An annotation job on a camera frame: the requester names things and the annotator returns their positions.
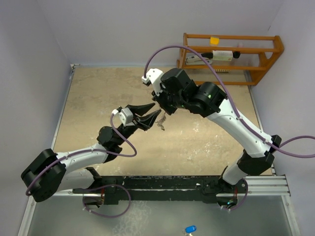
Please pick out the large silver keyring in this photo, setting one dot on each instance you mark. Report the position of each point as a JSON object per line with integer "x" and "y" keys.
{"x": 161, "y": 121}

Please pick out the yellow sticky note pad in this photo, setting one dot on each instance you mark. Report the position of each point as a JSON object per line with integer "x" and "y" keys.
{"x": 214, "y": 41}

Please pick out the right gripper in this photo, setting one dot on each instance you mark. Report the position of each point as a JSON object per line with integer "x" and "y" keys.
{"x": 169, "y": 110}

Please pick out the white staples box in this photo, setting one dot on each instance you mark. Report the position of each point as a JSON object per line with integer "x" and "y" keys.
{"x": 222, "y": 55}

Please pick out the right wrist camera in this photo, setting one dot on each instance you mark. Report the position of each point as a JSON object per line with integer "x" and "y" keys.
{"x": 153, "y": 77}

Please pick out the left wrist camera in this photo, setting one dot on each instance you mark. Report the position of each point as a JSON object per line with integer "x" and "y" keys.
{"x": 125, "y": 115}

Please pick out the black base frame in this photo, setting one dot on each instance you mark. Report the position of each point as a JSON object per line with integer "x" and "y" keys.
{"x": 206, "y": 189}

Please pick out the grey black stapler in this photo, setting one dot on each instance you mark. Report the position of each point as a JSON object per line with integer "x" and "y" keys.
{"x": 195, "y": 60}

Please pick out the wooden shelf rack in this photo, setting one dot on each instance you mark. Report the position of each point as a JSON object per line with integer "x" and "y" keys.
{"x": 254, "y": 55}

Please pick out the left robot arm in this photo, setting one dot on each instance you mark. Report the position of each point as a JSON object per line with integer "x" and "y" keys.
{"x": 51, "y": 172}

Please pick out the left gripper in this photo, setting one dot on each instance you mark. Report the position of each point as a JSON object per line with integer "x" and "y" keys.
{"x": 144, "y": 122}

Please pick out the strip of staples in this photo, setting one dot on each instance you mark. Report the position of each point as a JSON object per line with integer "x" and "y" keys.
{"x": 222, "y": 70}

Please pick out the blue key tag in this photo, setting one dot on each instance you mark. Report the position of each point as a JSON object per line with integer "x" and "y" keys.
{"x": 189, "y": 230}

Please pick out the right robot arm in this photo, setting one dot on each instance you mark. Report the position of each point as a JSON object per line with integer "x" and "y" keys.
{"x": 211, "y": 102}

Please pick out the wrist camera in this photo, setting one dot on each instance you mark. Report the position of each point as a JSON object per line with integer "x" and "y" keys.
{"x": 125, "y": 115}
{"x": 153, "y": 77}

